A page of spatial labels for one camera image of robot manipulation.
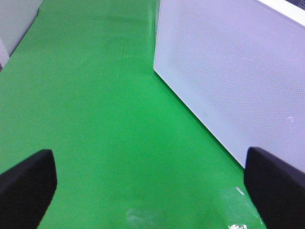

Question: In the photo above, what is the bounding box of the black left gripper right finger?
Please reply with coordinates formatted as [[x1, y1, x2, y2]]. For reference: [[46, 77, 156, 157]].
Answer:
[[244, 147, 305, 229]]

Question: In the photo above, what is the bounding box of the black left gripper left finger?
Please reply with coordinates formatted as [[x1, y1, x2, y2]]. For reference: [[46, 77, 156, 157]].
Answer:
[[0, 149, 57, 229]]

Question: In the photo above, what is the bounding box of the white microwave door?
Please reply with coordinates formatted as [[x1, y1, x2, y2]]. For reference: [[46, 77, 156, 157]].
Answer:
[[153, 0, 305, 173]]

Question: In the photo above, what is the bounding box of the clear tape strip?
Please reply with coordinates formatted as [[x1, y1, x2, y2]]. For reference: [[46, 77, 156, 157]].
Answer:
[[220, 187, 265, 229]]

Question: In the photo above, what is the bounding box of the white microwave oven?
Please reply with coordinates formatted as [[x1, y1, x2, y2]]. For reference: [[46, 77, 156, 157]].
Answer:
[[153, 0, 305, 173]]

